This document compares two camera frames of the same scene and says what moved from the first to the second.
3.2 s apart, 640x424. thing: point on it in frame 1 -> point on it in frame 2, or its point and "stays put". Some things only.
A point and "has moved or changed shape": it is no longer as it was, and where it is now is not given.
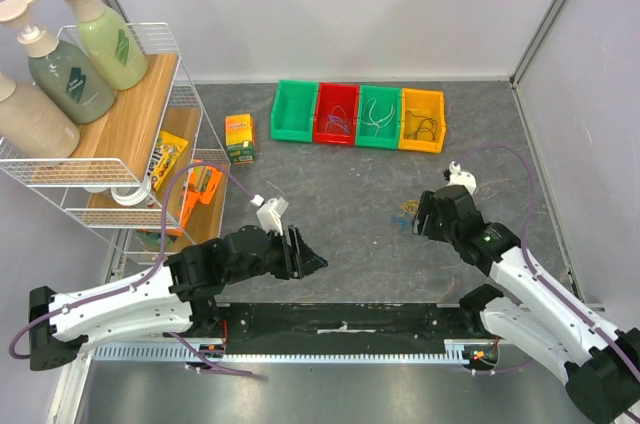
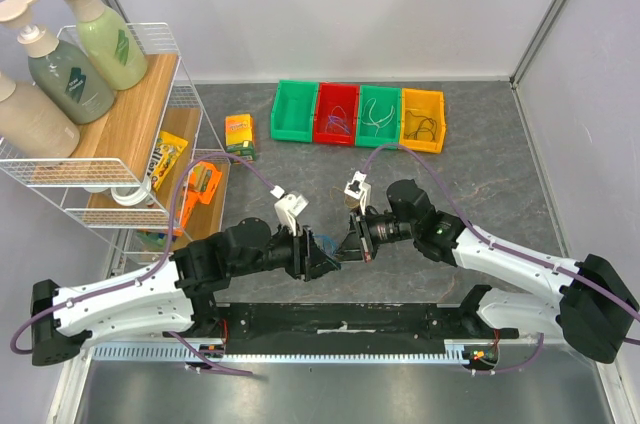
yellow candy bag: (168, 149) stays put
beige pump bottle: (32, 126) stays put
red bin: (336, 113) stays put
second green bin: (378, 117) stays put
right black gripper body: (430, 211) -> (363, 235)
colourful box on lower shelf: (151, 241) stays put
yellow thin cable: (410, 206) has moved or changed shape
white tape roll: (132, 201) stays put
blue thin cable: (407, 219) has moved or changed shape
